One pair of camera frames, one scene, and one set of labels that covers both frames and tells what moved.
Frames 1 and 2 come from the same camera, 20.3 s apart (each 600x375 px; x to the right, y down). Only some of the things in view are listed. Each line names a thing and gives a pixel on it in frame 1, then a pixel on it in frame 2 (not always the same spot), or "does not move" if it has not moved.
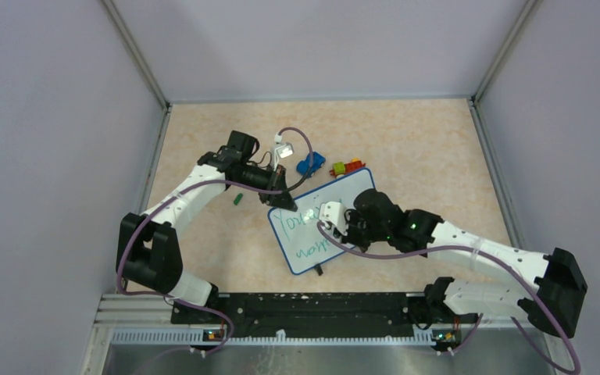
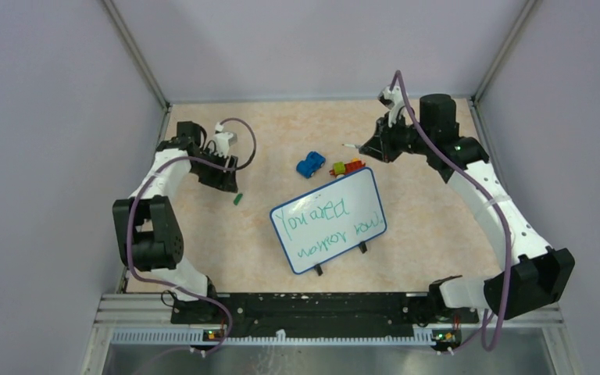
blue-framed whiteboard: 301,244 does not move
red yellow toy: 339,168 does not move
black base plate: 371,309 does not move
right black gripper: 350,217 -> 380,146
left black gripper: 276,181 -> 225,180
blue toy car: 303,166 does not move
